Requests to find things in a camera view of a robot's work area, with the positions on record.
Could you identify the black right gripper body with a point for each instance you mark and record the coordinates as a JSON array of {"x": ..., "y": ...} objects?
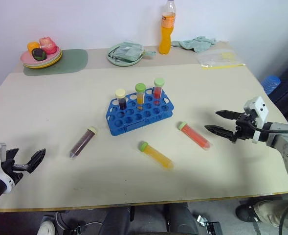
[{"x": 245, "y": 128}]

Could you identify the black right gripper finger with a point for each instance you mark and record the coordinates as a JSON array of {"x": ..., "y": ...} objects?
[
  {"x": 228, "y": 114},
  {"x": 220, "y": 132}
]

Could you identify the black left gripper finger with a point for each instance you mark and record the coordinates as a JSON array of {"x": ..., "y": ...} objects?
[
  {"x": 12, "y": 154},
  {"x": 36, "y": 160}
]

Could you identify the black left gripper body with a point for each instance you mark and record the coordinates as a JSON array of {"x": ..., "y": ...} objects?
[{"x": 13, "y": 172}]

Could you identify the red-orange tube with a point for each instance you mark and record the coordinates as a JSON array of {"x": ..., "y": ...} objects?
[{"x": 196, "y": 135}]

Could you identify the dark purple tube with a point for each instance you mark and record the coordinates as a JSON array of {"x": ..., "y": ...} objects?
[{"x": 83, "y": 142}]

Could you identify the red tube green cap upright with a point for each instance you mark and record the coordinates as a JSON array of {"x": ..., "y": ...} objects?
[{"x": 158, "y": 91}]

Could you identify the blue test tube rack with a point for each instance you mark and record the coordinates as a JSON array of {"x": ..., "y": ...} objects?
[{"x": 134, "y": 122}]

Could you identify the yellow tube green cap upright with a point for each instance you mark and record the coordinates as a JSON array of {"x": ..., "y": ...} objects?
[{"x": 140, "y": 96}]

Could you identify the purple tube yellow cap upright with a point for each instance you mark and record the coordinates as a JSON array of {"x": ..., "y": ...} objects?
[{"x": 122, "y": 102}]

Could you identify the blue water jug cap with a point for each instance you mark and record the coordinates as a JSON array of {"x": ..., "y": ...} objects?
[{"x": 271, "y": 83}]

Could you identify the clear plastic zip bag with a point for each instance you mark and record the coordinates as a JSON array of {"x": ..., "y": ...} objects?
[{"x": 217, "y": 58}]

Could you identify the white shoe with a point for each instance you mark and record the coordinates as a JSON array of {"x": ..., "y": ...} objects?
[{"x": 46, "y": 227}]

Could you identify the pale green cloth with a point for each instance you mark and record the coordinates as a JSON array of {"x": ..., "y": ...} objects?
[{"x": 197, "y": 44}]

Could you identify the black shoe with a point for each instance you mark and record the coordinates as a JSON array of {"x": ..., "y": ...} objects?
[{"x": 245, "y": 213}]

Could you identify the khaki trouser leg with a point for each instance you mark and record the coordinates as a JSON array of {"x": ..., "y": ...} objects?
[{"x": 273, "y": 211}]

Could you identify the dark rounded shape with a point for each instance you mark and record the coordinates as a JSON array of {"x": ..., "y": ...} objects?
[
  {"x": 115, "y": 220},
  {"x": 183, "y": 219}
]

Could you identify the yellow plate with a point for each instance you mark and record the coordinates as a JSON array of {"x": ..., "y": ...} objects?
[{"x": 48, "y": 65}]

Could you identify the pink plate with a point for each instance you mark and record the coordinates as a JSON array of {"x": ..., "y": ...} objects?
[{"x": 26, "y": 58}]

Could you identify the orange drink bottle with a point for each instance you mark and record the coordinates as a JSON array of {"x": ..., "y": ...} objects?
[{"x": 165, "y": 39}]

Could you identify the light green stacked plate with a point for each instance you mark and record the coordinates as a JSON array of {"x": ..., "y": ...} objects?
[{"x": 57, "y": 59}]

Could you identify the dark purple toy mangosteen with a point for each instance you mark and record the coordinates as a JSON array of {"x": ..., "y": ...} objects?
[{"x": 38, "y": 54}]

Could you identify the green placemat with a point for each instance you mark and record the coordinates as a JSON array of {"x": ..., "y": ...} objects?
[{"x": 73, "y": 61}]

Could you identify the orange toy fruit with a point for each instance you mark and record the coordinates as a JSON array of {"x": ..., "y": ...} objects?
[{"x": 33, "y": 45}]

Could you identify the pink toy apple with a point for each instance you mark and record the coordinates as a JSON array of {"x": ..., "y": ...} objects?
[{"x": 48, "y": 45}]

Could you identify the pale green plate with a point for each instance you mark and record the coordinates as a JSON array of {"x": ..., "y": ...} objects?
[{"x": 124, "y": 63}]

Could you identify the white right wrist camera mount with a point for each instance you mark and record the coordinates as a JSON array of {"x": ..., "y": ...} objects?
[{"x": 261, "y": 109}]

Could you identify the black floor bracket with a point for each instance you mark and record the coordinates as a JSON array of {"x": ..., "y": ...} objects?
[
  {"x": 73, "y": 231},
  {"x": 211, "y": 227}
]

